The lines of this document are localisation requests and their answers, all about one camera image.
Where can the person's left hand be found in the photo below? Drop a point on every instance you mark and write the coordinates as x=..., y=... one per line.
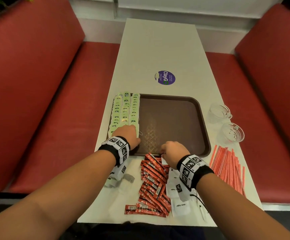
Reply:
x=126, y=134

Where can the person's right hand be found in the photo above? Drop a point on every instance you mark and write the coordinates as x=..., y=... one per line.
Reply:
x=176, y=152

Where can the person's right fingers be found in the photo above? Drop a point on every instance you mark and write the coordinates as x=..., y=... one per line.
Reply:
x=164, y=150

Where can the person's left fingers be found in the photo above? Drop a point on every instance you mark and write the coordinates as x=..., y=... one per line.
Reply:
x=137, y=141

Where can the person's right forearm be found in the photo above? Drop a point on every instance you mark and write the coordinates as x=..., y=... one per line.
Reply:
x=235, y=207

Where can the person's left forearm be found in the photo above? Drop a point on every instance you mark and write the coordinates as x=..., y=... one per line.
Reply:
x=59, y=194

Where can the left wristband with marker tags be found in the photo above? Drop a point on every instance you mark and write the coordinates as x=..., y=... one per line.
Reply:
x=117, y=148

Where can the wristband with marker tags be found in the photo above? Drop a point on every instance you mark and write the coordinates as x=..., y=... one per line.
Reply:
x=192, y=169
x=117, y=148

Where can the brown plastic tray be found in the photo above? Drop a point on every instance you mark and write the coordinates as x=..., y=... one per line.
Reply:
x=172, y=119

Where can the right wristband with marker tags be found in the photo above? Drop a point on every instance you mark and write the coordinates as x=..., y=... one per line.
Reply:
x=192, y=169

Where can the rows of green tea packets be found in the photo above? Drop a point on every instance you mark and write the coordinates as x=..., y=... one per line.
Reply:
x=124, y=109

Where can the pile of red sachets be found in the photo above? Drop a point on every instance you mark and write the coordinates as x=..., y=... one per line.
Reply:
x=153, y=187

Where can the pile of white sachets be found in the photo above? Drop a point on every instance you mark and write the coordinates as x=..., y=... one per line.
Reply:
x=180, y=208

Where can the pile of red striped straws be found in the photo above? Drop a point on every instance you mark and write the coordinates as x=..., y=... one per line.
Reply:
x=226, y=167

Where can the clear glass cup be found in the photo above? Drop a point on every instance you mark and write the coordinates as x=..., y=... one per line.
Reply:
x=218, y=112
x=232, y=132

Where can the round purple sticker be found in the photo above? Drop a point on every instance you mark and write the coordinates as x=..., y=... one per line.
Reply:
x=165, y=77

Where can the person's dark clothing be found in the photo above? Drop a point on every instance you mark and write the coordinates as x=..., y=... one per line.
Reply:
x=140, y=232

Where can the red padded bench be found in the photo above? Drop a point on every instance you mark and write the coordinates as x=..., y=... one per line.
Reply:
x=267, y=109
x=34, y=97

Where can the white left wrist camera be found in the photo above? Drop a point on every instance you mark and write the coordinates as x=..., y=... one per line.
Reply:
x=118, y=172

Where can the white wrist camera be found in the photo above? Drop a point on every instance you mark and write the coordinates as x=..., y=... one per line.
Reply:
x=118, y=172
x=181, y=188

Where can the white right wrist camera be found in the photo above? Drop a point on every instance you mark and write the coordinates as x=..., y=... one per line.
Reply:
x=181, y=188

